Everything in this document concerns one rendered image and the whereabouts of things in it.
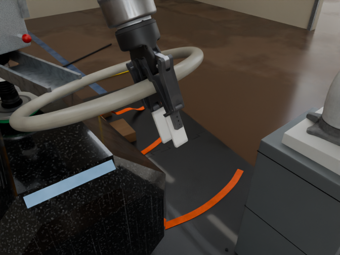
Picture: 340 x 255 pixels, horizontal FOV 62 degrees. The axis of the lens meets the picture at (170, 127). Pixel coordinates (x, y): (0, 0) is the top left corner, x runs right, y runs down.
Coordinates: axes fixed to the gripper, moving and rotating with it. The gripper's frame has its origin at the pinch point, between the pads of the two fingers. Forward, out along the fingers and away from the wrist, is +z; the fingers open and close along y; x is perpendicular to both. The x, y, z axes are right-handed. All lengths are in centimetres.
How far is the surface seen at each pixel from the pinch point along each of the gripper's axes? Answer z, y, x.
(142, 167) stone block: 32, 53, -11
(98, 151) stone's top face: 17, 54, 2
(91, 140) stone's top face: 14, 61, 1
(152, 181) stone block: 39, 52, -12
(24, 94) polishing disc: -8, 98, 12
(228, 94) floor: 74, 174, -176
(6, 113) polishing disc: -5, 87, 22
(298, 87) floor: 95, 142, -248
